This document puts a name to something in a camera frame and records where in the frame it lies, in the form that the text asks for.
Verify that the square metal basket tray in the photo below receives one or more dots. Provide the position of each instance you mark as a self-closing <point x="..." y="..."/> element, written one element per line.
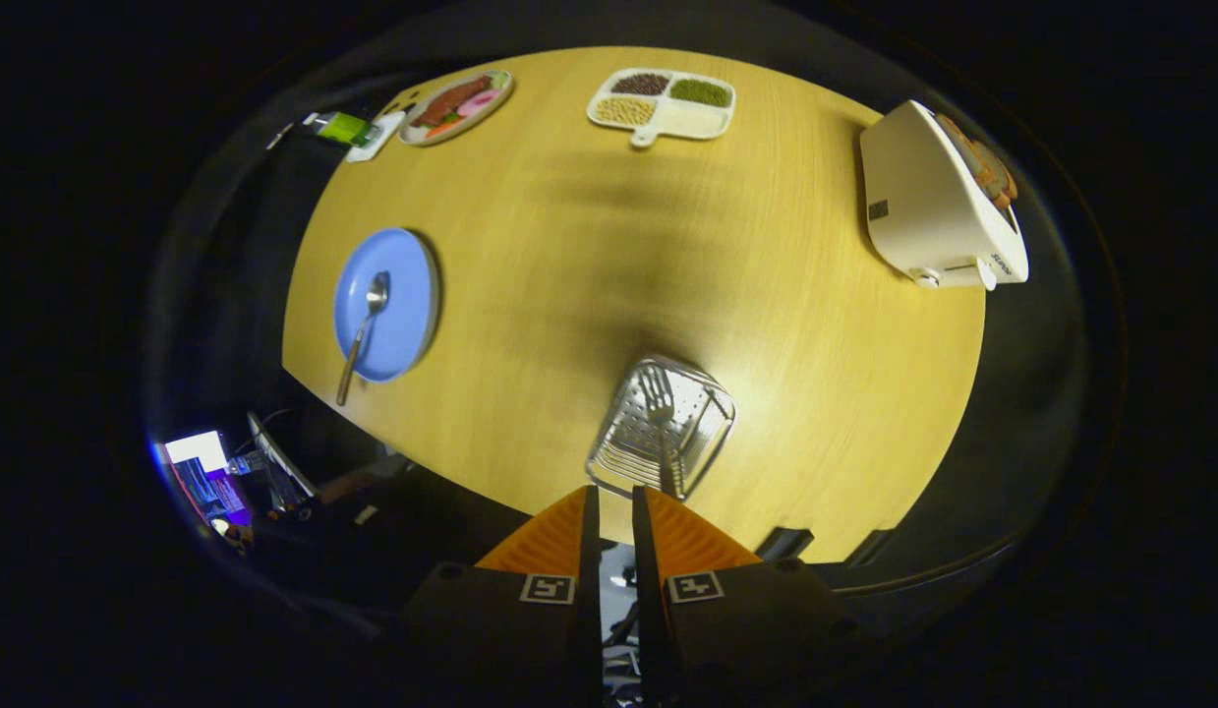
<point x="618" y="452"/>

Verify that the blue plate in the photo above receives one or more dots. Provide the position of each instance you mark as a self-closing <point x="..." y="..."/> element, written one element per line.
<point x="407" y="295"/>

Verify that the white toaster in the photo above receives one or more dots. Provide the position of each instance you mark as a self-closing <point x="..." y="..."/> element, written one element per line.
<point x="923" y="206"/>

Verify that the plate of toy food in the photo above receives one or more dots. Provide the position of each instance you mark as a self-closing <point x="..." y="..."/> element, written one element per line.
<point x="451" y="103"/>

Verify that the toast slice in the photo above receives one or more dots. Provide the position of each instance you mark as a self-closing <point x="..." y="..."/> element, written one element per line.
<point x="962" y="147"/>
<point x="1002" y="182"/>

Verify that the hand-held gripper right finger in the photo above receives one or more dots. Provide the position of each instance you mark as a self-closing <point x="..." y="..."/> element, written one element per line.
<point x="648" y="590"/>

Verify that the lit computer monitor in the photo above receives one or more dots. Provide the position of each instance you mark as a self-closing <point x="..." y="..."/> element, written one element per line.
<point x="201" y="462"/>

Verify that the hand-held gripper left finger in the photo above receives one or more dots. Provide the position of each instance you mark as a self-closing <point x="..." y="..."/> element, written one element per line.
<point x="591" y="590"/>

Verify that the green drink bottle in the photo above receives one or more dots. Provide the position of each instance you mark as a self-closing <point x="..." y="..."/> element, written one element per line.
<point x="345" y="128"/>

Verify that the white divided bean tray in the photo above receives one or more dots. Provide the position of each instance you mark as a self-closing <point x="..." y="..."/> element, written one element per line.
<point x="687" y="120"/>

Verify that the white square coaster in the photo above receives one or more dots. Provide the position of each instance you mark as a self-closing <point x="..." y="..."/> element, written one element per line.
<point x="384" y="138"/>

